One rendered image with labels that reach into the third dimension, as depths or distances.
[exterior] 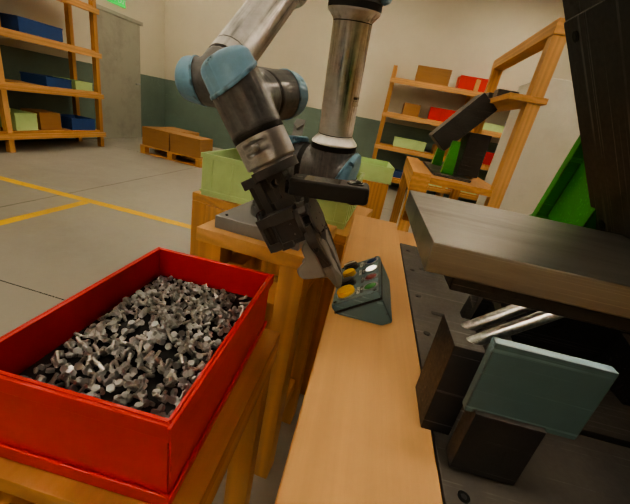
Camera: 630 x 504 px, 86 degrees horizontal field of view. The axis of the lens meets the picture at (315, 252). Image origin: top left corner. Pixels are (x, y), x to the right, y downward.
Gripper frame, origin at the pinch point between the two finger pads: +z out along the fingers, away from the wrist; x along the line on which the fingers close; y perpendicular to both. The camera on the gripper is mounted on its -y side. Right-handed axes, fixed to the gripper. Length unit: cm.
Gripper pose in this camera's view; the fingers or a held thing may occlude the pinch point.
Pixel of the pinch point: (340, 278)
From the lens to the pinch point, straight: 53.6
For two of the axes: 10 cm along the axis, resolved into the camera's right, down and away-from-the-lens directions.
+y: -8.9, 3.3, 3.0
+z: 4.1, 8.8, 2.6
